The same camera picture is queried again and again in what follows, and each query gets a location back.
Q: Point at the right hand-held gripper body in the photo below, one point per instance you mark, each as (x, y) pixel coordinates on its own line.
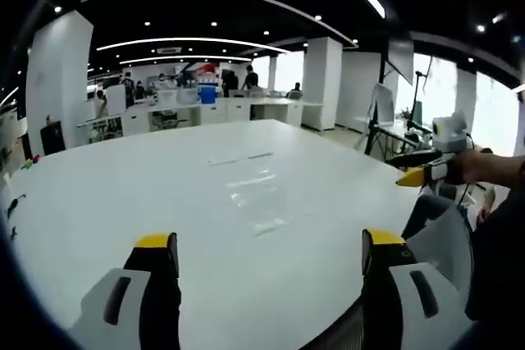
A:
(448, 137)

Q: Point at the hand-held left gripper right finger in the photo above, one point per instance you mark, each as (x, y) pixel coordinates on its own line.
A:
(414, 296)

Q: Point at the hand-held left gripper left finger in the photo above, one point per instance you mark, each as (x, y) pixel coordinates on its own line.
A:
(123, 305)

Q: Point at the clear resealable plastic bag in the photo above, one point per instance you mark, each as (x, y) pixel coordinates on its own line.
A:
(252, 192)

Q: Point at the person's right hand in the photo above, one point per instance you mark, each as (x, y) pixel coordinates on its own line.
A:
(463, 167)

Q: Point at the black tripod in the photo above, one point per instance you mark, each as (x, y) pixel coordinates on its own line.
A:
(379, 137)

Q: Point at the white computer monitor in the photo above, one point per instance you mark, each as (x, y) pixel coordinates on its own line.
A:
(382, 105)

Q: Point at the hanging flat screen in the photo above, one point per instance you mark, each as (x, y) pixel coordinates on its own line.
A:
(401, 59)

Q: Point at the person's dark upper clothing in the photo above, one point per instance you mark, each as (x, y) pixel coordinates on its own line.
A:
(500, 251)

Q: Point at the small colourful toys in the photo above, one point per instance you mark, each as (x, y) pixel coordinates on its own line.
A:
(30, 162)

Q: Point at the black office chair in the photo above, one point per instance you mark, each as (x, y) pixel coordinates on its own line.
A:
(52, 139)

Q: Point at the row of white desks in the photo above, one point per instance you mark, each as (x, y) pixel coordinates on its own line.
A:
(205, 114)

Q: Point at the blue storage box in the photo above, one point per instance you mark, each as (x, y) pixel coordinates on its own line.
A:
(207, 94)

